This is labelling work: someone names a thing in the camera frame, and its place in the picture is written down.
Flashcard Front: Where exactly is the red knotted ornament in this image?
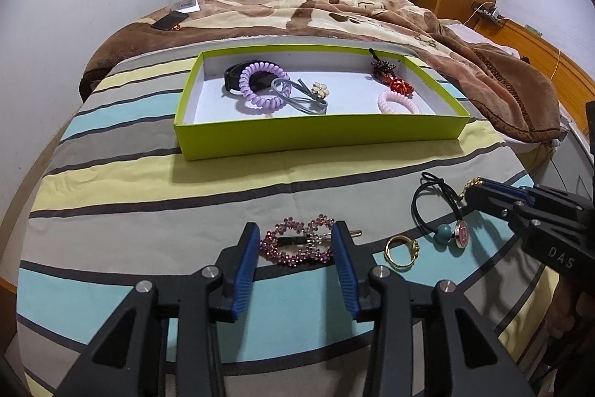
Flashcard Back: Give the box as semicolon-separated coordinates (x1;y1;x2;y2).
389;76;414;96

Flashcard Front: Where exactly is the grey hair tie with flower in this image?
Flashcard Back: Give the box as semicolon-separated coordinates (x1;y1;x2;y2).
271;77;330;117

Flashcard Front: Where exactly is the black wristband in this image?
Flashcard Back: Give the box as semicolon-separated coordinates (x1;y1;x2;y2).
224;63;280;96

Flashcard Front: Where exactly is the purple spiral hair tie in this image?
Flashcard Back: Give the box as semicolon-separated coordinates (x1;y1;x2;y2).
237;61;290;113

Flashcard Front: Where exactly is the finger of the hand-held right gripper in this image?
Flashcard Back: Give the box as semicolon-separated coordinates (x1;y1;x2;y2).
479;177;544;205
465;185;528;230

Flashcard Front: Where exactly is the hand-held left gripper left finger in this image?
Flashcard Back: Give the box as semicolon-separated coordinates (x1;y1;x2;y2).
56;221;262;397

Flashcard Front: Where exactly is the green shallow cardboard box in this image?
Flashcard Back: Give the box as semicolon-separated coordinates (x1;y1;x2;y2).
174;45;471;161

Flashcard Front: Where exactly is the black hair tie teal bead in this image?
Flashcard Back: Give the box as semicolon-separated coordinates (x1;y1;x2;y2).
411;172;466;251

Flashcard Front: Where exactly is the pink spiral hair tie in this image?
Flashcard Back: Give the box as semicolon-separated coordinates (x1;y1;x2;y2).
377;90;421;115

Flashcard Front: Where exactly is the wooden door panel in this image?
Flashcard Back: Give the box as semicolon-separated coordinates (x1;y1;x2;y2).
0;278;19;361

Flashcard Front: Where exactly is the dark red beaded hair clip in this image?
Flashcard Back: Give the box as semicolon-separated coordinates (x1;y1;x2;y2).
369;48;399;82

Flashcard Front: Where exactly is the black smartphone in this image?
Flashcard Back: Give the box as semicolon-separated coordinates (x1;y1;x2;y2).
151;10;189;31

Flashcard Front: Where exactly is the grey metal cabinet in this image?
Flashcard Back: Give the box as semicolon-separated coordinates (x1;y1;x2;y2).
549;118;595;202

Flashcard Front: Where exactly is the pink rhinestone hair clip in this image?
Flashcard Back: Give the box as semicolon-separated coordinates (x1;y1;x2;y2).
259;215;363;268

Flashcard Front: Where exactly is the power strip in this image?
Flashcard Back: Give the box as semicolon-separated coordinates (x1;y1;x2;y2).
472;1;503;23

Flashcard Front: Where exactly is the gold chain with pink charm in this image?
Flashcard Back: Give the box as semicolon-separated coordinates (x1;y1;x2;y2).
454;176;484;249

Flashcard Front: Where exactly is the brown patterned blanket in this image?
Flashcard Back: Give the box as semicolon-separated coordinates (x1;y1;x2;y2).
79;0;562;144

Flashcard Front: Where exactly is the striped bed sheet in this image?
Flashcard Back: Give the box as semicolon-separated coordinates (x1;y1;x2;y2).
16;46;559;397

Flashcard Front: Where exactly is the gold ring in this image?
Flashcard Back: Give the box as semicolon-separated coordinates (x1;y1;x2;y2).
384;236;420;271

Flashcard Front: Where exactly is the pale pink pillow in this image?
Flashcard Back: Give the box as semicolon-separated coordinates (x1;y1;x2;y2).
441;22;521;58

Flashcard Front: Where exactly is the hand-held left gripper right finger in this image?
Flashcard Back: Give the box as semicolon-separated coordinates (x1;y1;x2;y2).
330;220;535;397

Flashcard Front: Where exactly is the wooden headboard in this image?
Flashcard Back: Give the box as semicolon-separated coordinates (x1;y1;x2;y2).
465;18;595;119

